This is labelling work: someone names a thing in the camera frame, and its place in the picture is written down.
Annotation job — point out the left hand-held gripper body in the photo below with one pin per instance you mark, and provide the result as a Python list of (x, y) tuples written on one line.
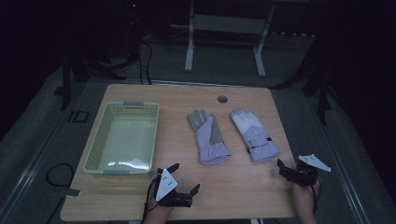
[(165, 185)]

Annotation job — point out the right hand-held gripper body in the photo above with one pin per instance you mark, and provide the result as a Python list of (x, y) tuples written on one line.
[(303, 175)]

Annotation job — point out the purple glove with white back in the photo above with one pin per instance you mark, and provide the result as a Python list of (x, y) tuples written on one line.
[(258, 137)]

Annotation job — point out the purple glove with grey palm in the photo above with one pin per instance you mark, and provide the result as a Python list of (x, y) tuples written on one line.
[(207, 140)]

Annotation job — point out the light green perforated plastic basket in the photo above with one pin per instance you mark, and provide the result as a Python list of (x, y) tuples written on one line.
[(124, 140)]

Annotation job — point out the person's right hand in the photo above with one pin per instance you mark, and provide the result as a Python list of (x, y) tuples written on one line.
[(305, 197)]

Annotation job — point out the person's left hand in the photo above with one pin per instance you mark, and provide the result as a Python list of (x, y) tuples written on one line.
[(158, 211)]

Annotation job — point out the black tripod stand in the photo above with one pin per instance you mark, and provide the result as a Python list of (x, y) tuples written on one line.
[(322, 90)]

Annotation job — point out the grey round table grommet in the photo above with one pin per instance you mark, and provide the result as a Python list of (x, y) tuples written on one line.
[(222, 99)]

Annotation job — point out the small grey tag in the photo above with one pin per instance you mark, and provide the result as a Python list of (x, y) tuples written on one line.
[(73, 193)]

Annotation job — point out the black metal stand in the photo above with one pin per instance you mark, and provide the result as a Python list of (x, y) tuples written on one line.
[(67, 81)]

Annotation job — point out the black rectangular floor bracket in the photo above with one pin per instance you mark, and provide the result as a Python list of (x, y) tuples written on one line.
[(71, 116)]

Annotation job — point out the white metal table frame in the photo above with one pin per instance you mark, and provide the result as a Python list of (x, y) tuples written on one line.
[(229, 24)]

